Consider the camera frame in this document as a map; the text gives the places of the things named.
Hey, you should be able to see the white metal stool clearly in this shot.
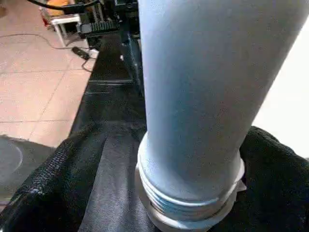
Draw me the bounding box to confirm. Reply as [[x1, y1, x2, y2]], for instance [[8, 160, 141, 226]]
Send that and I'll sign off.
[[48, 12, 84, 47]]

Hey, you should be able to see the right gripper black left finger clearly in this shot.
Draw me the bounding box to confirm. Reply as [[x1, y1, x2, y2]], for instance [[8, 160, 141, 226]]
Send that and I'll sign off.
[[0, 125, 110, 232]]

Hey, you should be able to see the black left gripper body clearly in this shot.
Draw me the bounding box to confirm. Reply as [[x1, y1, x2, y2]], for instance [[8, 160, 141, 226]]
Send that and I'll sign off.
[[80, 18, 120, 35]]

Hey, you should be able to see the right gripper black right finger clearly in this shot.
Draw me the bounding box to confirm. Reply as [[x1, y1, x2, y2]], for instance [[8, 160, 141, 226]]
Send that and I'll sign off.
[[227, 127, 309, 232]]

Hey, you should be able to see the white plastic table leg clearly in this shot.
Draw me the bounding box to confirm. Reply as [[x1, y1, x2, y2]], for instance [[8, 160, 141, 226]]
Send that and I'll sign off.
[[136, 0, 309, 232]]

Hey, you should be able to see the black power strip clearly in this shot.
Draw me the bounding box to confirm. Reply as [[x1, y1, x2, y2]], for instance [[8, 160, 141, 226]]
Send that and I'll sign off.
[[71, 46, 92, 61]]

